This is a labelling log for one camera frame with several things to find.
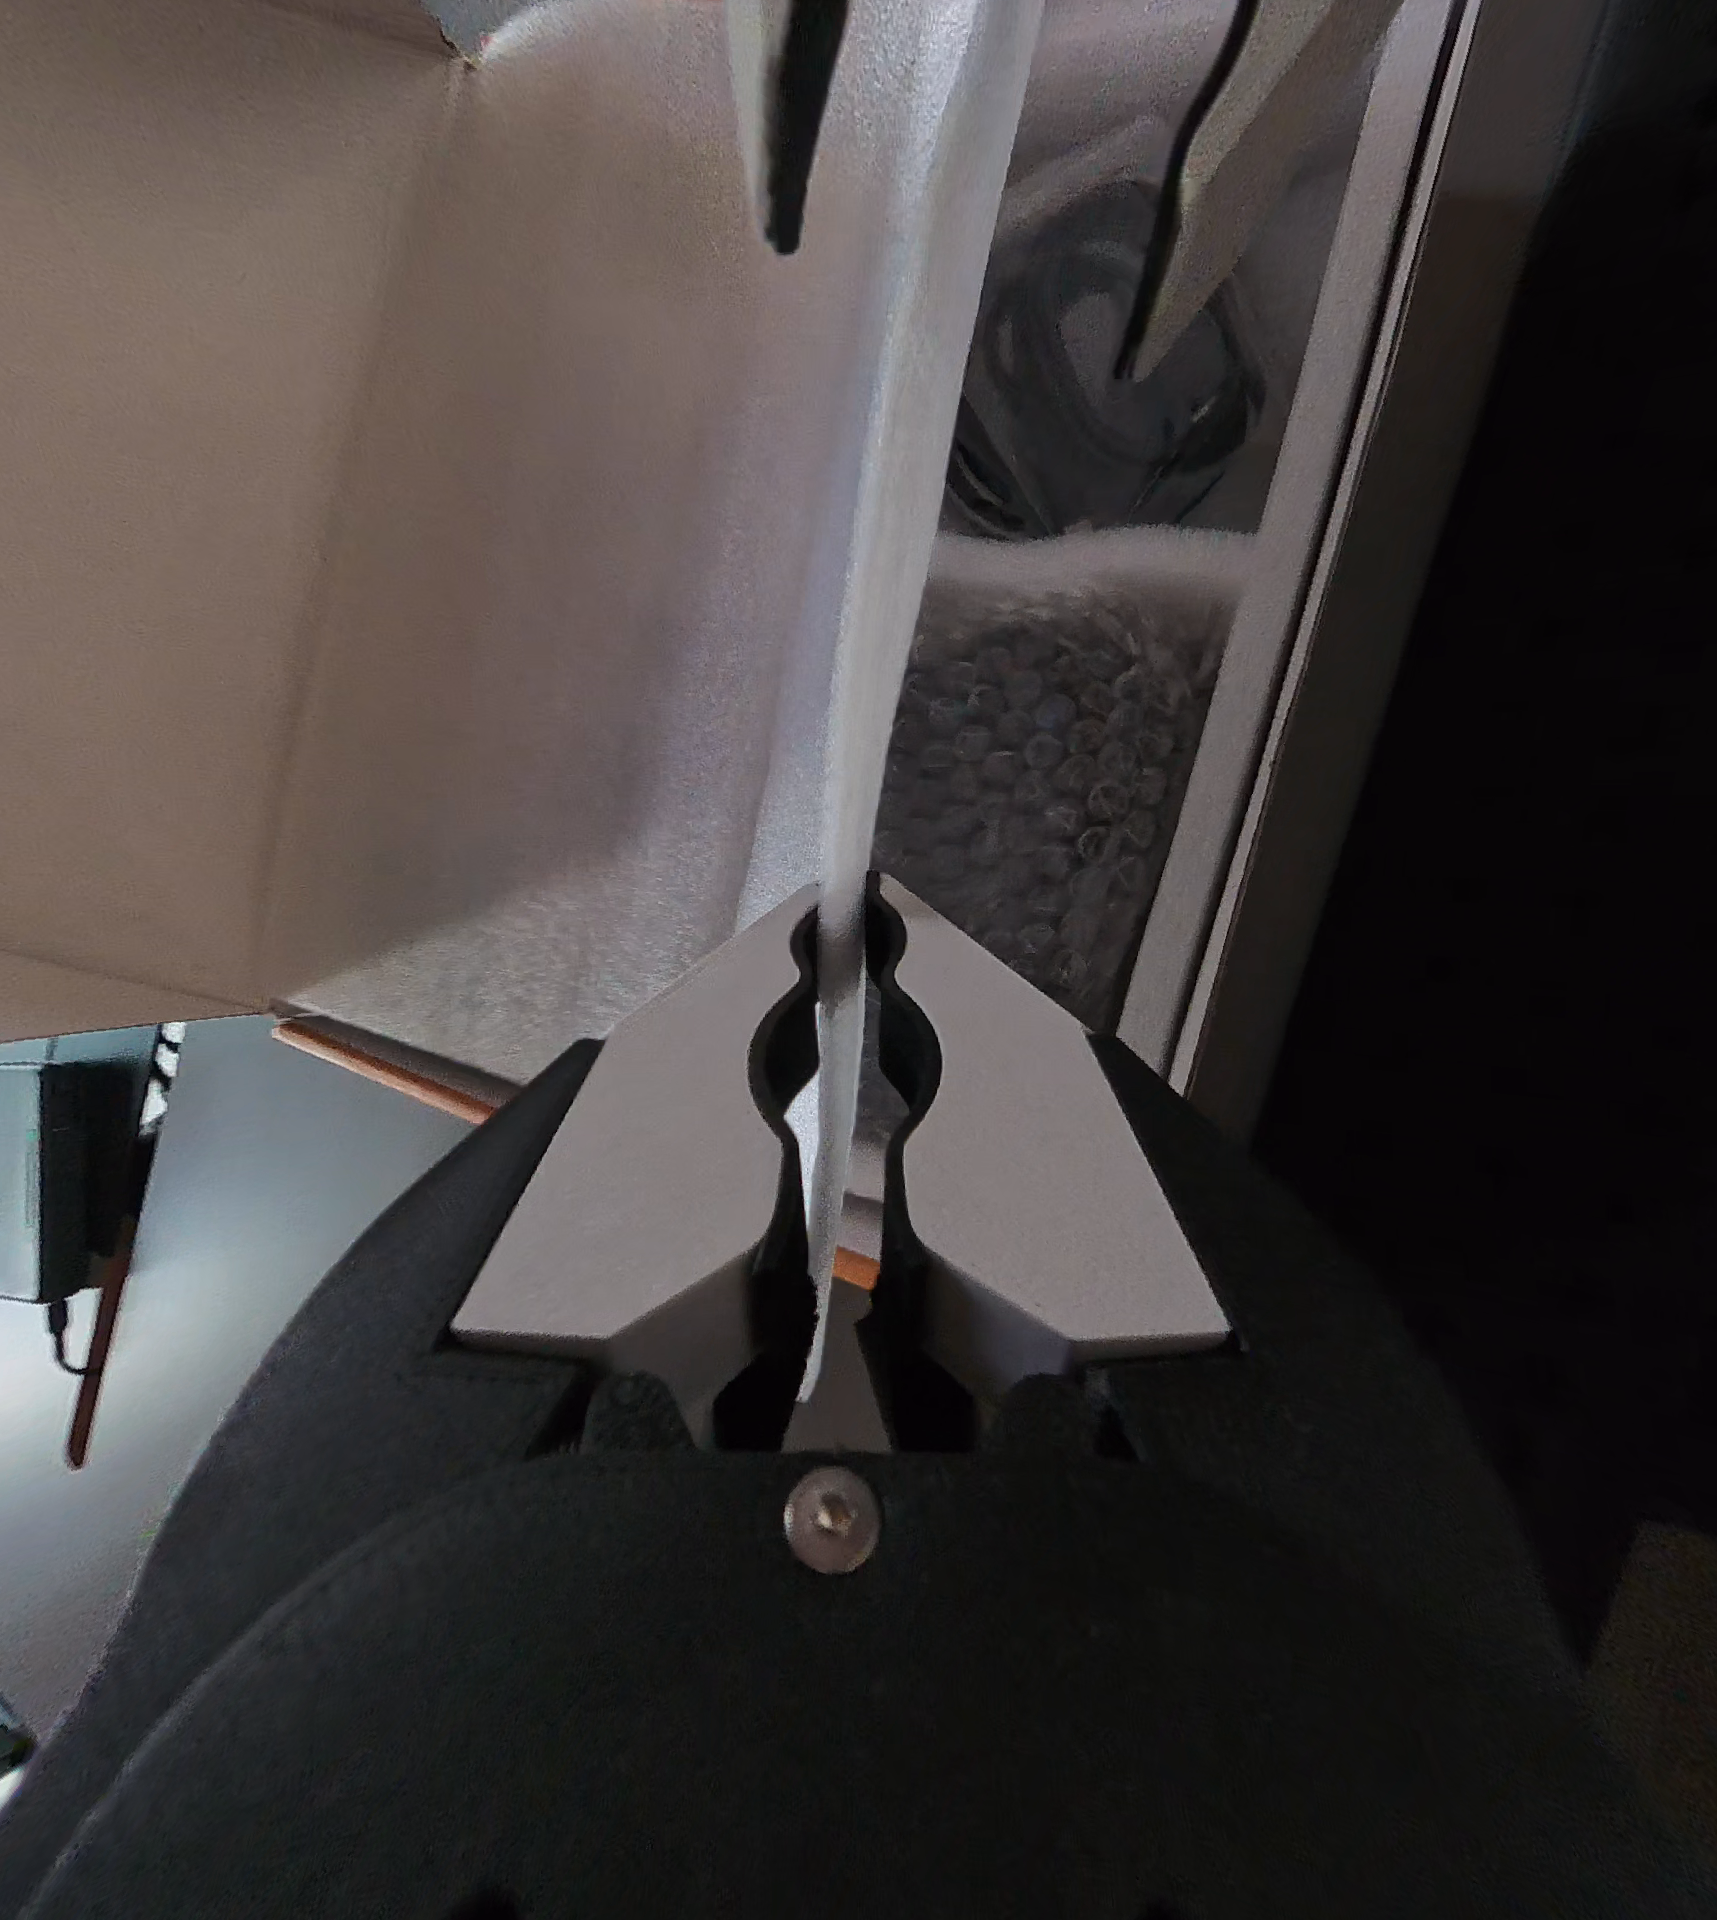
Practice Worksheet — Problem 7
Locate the bubble wrap bundle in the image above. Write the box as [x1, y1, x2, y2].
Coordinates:
[869, 577, 1238, 1037]

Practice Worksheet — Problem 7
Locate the white foam insert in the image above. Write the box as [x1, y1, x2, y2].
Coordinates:
[926, 0, 1401, 602]

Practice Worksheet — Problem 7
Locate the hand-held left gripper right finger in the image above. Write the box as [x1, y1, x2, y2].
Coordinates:
[858, 870, 1236, 1389]

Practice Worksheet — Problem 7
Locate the orange cardboard box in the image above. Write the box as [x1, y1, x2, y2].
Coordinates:
[0, 0, 1482, 1148]

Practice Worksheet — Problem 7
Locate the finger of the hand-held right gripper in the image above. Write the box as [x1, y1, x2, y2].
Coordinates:
[1110, 0, 1401, 379]
[729, 0, 862, 256]

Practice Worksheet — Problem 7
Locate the small black block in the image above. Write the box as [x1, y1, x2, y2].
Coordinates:
[0, 1033, 169, 1310]

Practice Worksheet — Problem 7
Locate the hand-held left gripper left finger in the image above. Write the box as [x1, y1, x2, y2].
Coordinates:
[451, 885, 842, 1444]

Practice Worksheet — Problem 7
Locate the white foam sheet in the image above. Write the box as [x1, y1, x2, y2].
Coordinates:
[272, 0, 1025, 1404]

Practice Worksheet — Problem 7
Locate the clear zip bag of cables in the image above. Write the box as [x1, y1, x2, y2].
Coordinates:
[946, 158, 1278, 539]

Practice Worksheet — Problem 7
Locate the grey desk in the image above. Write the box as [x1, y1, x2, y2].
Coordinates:
[0, 1021, 536, 1751]

